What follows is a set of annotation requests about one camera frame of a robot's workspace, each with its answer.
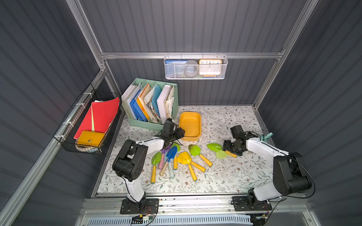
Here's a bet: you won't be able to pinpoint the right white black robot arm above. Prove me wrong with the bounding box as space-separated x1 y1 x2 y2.
222 125 315 206

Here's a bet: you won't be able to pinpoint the teal spray bottle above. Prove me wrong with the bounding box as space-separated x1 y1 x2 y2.
260 132 273 142

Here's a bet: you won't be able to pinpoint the lime shovel yellow handle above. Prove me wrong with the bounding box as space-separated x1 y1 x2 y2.
172 143 181 170

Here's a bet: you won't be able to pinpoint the yellow plastic storage box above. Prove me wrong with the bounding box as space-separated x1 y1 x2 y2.
179 112 201 141

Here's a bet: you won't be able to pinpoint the light green shovel wooden handle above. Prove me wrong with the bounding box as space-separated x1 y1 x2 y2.
216 150 229 159

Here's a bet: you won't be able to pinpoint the black wire side basket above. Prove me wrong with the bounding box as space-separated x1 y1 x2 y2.
54 86 122 155

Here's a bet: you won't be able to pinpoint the blue shovel wooden handle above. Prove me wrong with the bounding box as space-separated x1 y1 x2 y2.
160 146 178 179

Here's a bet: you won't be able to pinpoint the purple shovel pink handle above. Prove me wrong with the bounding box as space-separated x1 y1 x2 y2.
158 145 171 170

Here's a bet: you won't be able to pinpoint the blue box in basket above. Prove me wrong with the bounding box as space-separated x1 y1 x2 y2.
164 59 188 79

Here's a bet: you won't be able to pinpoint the green shovel yellow handle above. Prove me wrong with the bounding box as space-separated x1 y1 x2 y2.
206 143 238 158
151 151 162 184
188 145 213 167

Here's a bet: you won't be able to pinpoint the green file organizer box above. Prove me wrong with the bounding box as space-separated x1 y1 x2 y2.
121 78 179 131

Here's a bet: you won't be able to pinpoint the yellow shovel long handle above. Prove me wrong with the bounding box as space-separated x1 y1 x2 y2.
177 152 198 181

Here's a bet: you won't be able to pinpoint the white orange alarm clock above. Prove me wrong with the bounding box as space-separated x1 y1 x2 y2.
199 59 222 77

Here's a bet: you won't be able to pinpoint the white books in organizer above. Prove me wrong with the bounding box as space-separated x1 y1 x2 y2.
157 85 172 124

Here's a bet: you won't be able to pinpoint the yellow wallet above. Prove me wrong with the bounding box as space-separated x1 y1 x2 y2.
76 131 105 147

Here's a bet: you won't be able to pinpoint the grey tape roll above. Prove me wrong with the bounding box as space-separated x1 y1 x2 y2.
184 60 199 77

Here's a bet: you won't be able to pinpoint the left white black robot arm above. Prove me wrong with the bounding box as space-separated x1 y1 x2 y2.
112 119 185 204

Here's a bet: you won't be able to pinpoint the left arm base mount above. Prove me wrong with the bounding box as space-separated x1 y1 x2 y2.
120 198 159 215

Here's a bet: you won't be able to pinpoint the blue folders in organizer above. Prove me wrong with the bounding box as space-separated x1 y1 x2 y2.
131 90 148 122

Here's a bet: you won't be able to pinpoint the red folder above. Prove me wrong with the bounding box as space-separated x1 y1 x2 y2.
74 98 120 139

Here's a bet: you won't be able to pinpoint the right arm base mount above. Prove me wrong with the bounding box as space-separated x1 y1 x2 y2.
231 196 272 211

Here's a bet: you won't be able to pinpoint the white wire hanging basket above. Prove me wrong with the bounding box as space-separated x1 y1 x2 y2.
163 54 229 80

